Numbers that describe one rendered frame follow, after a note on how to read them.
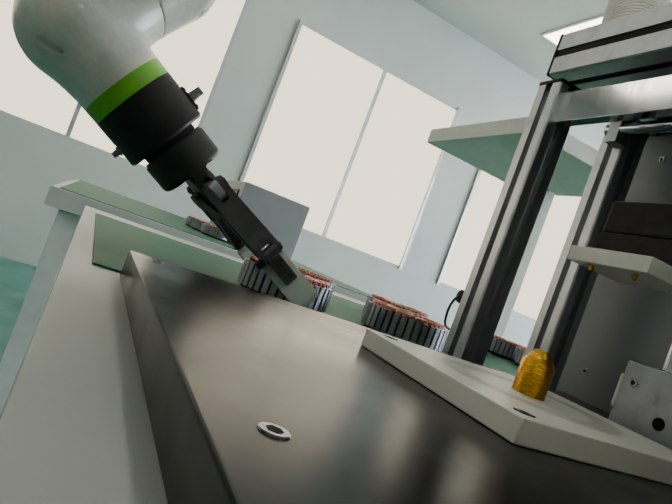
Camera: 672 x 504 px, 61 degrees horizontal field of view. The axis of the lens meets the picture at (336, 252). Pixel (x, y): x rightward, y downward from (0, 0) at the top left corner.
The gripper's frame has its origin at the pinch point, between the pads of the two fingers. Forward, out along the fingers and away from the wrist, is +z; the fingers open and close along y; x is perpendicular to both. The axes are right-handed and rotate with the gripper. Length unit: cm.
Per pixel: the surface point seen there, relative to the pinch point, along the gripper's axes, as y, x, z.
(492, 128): 35, -57, 16
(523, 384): -39.1, -2.7, 1.5
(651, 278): -40.9, -12.2, 1.2
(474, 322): -21.1, -9.1, 8.4
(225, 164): 411, -69, 23
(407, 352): -36.8, 1.1, -4.0
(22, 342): 97, 51, -3
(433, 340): -5.8, -9.1, 16.5
